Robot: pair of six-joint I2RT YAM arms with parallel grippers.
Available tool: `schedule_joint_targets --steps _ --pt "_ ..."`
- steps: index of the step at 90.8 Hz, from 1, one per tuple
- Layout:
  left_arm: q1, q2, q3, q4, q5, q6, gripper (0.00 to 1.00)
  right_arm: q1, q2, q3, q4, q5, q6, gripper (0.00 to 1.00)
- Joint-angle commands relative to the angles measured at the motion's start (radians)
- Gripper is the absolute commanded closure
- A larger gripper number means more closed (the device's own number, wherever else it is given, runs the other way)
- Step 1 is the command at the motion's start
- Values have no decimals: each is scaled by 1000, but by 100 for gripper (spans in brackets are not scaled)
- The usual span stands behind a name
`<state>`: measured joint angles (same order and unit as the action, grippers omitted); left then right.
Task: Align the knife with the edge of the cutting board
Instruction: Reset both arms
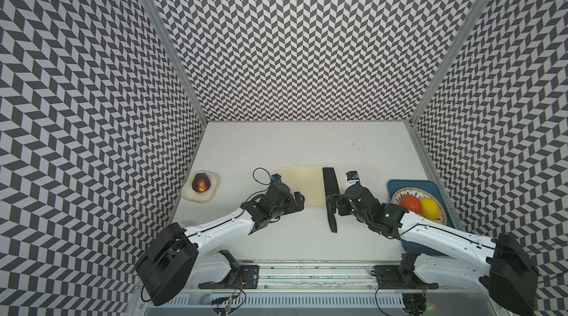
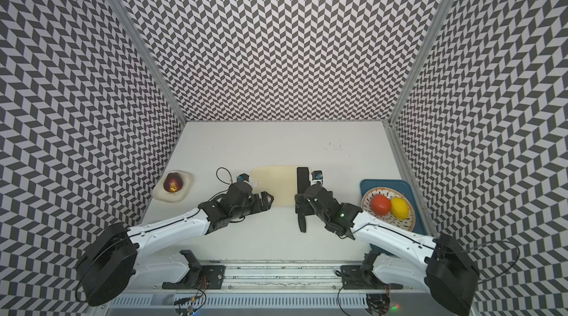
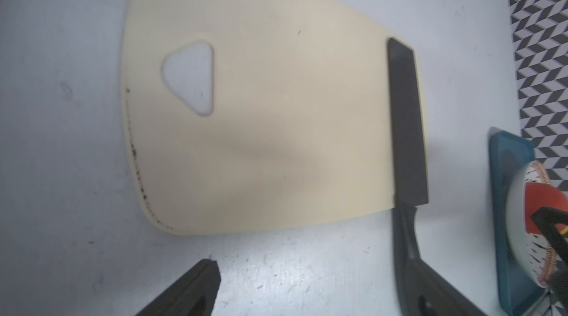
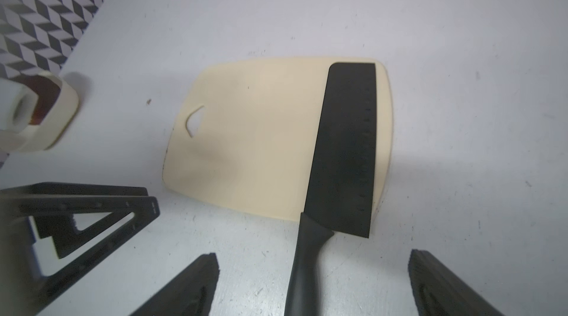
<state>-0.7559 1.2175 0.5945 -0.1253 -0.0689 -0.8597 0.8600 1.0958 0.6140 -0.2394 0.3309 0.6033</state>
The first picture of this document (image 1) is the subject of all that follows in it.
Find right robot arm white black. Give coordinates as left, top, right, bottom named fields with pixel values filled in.
left=324, top=182, right=539, bottom=315

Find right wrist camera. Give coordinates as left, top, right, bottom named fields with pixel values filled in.
left=346, top=171, right=360, bottom=185

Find teal rectangular tray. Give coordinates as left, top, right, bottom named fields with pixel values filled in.
left=387, top=179, right=454, bottom=256

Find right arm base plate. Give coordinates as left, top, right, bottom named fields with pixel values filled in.
left=371, top=265, right=439, bottom=290

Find patterned round plate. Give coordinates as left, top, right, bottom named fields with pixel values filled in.
left=391, top=187, right=448, bottom=226

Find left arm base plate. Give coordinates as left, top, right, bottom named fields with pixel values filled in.
left=198, top=264, right=260, bottom=290

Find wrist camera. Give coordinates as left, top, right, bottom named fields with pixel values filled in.
left=270, top=173, right=283, bottom=184
left=346, top=171, right=360, bottom=185

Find aluminium front rail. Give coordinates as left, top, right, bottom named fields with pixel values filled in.
left=179, top=255, right=487, bottom=293

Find black cleaver knife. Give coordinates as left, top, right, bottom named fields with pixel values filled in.
left=322, top=167, right=340, bottom=233

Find small beige square plate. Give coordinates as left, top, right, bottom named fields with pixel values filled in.
left=180, top=171, right=220, bottom=204

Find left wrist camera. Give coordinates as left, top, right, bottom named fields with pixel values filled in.
left=270, top=173, right=283, bottom=184

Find yellow lemon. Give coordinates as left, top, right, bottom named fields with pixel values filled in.
left=420, top=198, right=441, bottom=221

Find dark red apple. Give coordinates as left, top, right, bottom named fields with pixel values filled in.
left=191, top=172, right=212, bottom=193

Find red tomato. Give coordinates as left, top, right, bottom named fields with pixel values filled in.
left=399, top=195, right=422, bottom=214

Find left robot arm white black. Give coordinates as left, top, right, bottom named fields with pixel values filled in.
left=135, top=175, right=306, bottom=306

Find beige cutting board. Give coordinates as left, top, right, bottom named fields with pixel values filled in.
left=277, top=166, right=325, bottom=206

